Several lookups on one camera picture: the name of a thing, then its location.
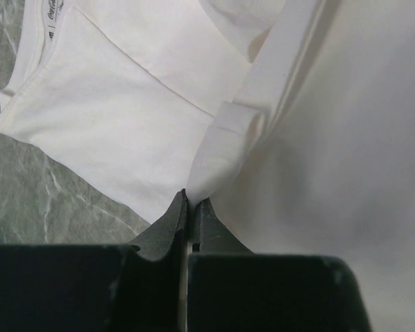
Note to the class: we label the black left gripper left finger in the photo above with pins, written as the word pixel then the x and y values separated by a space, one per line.
pixel 108 287

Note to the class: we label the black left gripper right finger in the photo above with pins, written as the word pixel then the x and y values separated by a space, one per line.
pixel 231 288

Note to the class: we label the white t shirt red print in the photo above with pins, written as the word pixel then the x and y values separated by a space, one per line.
pixel 295 118

